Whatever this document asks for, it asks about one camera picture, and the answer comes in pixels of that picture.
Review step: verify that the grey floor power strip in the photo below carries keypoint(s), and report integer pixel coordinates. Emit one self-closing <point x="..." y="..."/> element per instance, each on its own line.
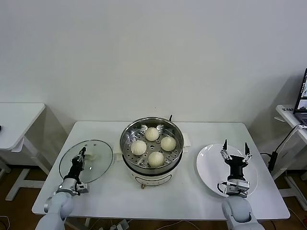
<point x="120" y="225"/>

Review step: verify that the white round plate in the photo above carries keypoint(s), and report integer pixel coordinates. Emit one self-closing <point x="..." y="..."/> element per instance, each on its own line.
<point x="208" y="167"/>

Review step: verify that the white side table with label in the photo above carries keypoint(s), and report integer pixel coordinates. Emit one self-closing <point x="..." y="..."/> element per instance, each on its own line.
<point x="285" y="115"/>

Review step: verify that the round glass pot lid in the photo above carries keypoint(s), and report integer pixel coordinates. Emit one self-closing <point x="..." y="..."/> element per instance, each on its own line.
<point x="96" y="172"/>

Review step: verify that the perforated steel steamer basket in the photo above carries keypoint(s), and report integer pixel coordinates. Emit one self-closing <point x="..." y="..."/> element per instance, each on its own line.
<point x="144" y="167"/>

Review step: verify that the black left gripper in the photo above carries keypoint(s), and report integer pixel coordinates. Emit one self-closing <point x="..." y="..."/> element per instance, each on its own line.
<point x="75" y="170"/>

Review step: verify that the white steamed baozi bun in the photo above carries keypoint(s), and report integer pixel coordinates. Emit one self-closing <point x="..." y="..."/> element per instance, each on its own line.
<point x="138" y="147"/>
<point x="151" y="134"/>
<point x="168" y="143"/>
<point x="156" y="159"/>

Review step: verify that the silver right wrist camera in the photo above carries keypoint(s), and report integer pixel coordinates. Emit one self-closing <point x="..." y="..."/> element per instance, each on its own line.
<point x="237" y="188"/>

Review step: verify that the cream electric cooker pot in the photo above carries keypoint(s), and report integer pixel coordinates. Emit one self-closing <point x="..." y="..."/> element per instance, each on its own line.
<point x="153" y="180"/>

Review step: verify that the open grey laptop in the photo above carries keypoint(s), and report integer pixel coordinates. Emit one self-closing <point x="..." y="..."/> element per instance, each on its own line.
<point x="302" y="95"/>

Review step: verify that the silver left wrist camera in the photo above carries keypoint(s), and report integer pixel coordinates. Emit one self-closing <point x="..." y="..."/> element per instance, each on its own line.
<point x="82" y="188"/>

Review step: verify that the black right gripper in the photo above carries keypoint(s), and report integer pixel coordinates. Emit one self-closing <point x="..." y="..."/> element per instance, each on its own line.
<point x="237" y="167"/>

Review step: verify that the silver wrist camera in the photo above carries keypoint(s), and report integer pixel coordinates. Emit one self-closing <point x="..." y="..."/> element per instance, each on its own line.
<point x="82" y="188"/>
<point x="237" y="188"/>

